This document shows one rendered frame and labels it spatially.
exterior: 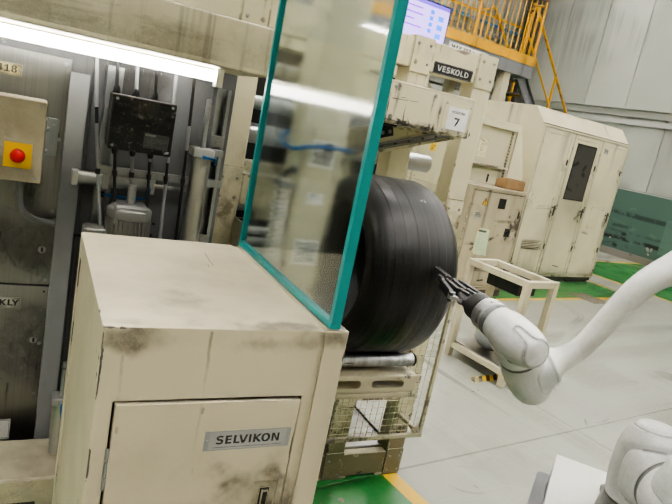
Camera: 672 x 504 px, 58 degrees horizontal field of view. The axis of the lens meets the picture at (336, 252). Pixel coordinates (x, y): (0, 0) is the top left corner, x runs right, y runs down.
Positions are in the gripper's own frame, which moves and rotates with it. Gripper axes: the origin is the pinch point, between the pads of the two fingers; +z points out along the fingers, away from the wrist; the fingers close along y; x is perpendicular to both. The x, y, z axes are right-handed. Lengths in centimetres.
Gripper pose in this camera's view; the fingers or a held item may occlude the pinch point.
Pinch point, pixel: (441, 276)
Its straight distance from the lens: 175.2
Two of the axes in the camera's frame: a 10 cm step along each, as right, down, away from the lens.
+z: -3.9, -4.1, 8.2
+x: -2.5, 9.1, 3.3
